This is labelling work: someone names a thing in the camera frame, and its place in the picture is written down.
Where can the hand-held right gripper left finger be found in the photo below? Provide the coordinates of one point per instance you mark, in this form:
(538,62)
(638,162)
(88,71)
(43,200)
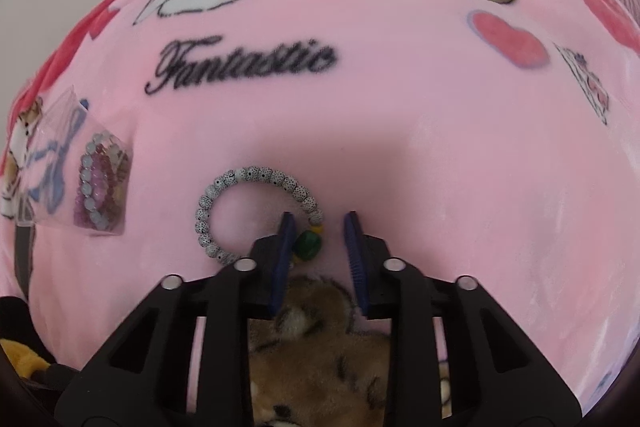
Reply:
(280,267)

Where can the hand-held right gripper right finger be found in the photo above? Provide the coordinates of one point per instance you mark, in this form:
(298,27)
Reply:
(356,267)

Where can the clear plastic bag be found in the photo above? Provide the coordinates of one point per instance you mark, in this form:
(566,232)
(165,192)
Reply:
(55,132)

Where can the pink printed blanket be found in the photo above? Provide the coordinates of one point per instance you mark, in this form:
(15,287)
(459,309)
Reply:
(400,132)

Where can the yellow plush item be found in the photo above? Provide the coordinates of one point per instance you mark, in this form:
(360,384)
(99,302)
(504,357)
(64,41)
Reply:
(22,354)

